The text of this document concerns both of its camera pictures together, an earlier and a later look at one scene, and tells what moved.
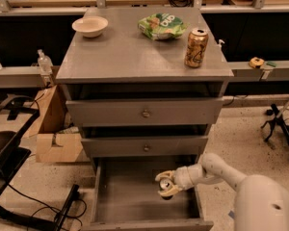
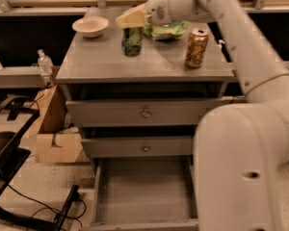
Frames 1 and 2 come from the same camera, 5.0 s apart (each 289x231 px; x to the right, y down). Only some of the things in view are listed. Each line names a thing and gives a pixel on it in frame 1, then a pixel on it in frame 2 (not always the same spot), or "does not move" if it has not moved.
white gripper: x=183 y=178 -> x=157 y=10
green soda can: x=166 y=184 -> x=131 y=40
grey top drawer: x=100 y=112 does not move
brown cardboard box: x=51 y=126 does not move
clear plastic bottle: x=44 y=63 does not move
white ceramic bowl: x=90 y=26 does not move
